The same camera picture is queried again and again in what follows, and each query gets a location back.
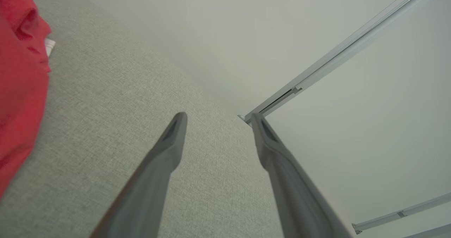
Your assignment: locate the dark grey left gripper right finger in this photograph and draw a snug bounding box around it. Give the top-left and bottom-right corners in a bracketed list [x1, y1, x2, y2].
[251, 113, 354, 238]

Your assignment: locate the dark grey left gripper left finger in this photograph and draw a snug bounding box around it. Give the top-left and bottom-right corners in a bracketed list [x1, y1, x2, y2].
[90, 112, 188, 238]

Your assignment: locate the red white basketball jersey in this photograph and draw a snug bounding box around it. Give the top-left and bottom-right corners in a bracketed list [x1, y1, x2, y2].
[0, 0, 56, 200]

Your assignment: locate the short grey metal frame rail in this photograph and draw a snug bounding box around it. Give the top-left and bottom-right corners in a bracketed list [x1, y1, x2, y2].
[352, 192, 451, 235]
[403, 223, 451, 238]

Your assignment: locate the long grey metal frame rail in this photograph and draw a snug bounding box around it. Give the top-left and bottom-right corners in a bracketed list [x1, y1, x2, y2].
[238, 0, 451, 126]

